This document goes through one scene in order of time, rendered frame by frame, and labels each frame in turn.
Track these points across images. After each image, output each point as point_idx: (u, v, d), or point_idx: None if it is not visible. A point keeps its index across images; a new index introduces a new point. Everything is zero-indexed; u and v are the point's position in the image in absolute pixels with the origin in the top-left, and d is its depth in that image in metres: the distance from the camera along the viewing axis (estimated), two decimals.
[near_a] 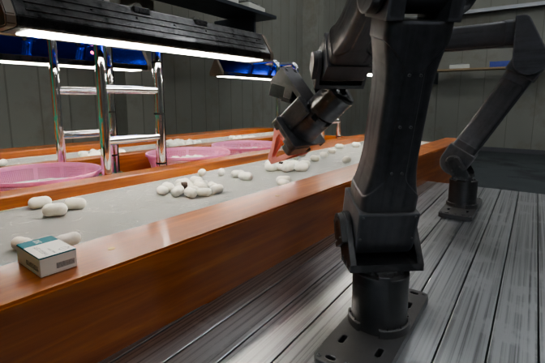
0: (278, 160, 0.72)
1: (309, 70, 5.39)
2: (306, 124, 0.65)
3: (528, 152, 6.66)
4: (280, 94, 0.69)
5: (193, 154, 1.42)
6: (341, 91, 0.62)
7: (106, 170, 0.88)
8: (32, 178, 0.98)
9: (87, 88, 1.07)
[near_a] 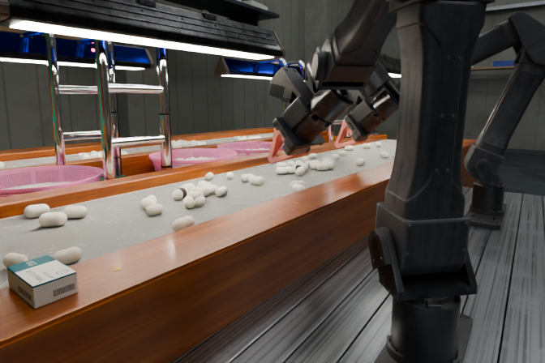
0: (278, 160, 0.72)
1: None
2: (306, 124, 0.65)
3: (532, 152, 6.60)
4: (280, 94, 0.69)
5: (198, 155, 1.36)
6: (342, 91, 0.62)
7: (109, 174, 0.82)
8: (30, 182, 0.92)
9: (88, 87, 1.01)
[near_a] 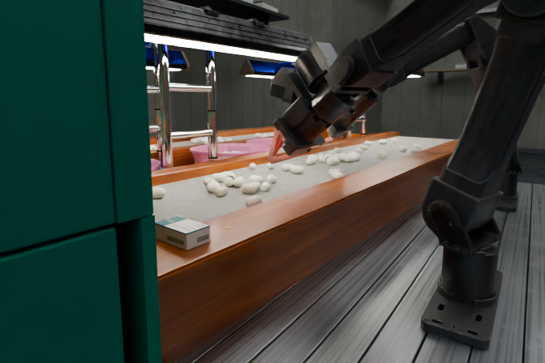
0: (278, 160, 0.72)
1: None
2: (307, 125, 0.65)
3: (534, 151, 6.71)
4: (281, 94, 0.69)
5: (229, 150, 1.47)
6: (345, 94, 0.62)
7: (168, 164, 0.93)
8: None
9: None
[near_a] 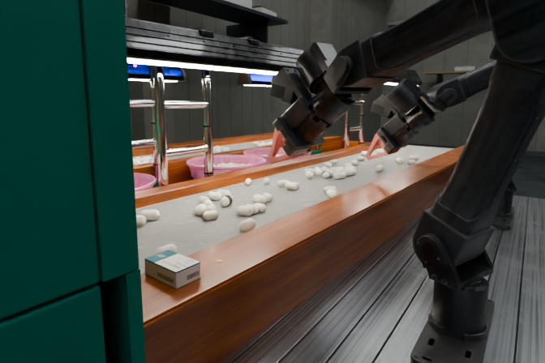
0: (278, 160, 0.72)
1: None
2: (307, 125, 0.65)
3: (533, 154, 6.71)
4: (281, 94, 0.69)
5: (226, 161, 1.47)
6: (345, 94, 0.62)
7: (163, 181, 0.93)
8: None
9: (136, 101, 1.12)
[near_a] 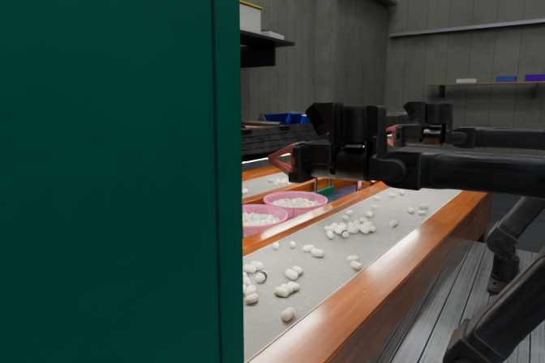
0: (277, 166, 0.73)
1: (321, 88, 5.53)
2: (322, 169, 0.65)
3: None
4: (315, 121, 0.66)
5: (247, 208, 1.56)
6: None
7: None
8: None
9: None
